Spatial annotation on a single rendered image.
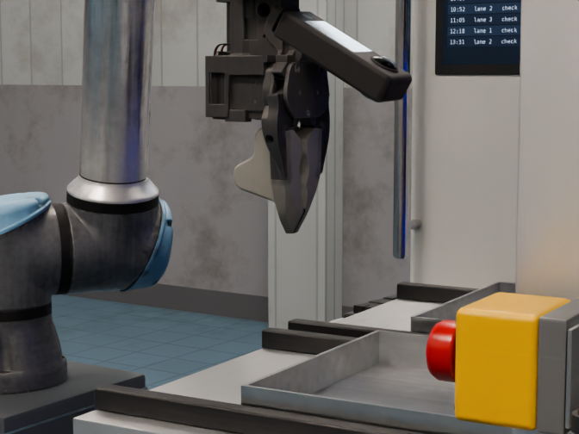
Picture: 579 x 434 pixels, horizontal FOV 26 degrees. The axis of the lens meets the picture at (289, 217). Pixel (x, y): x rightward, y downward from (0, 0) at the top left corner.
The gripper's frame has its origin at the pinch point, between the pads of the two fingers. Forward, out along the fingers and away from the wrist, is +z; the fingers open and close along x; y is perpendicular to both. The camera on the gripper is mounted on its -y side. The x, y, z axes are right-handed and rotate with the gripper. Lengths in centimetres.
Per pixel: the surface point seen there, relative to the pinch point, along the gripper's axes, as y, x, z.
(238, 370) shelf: 13.2, -11.0, 17.2
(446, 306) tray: 2.1, -37.4, 14.0
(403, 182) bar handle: 30, -87, 5
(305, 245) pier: 218, -387, 65
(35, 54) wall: 395, -414, -20
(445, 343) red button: -21.7, 19.2, 4.7
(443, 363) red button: -21.7, 19.4, 6.0
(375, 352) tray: 2.1, -19.2, 15.6
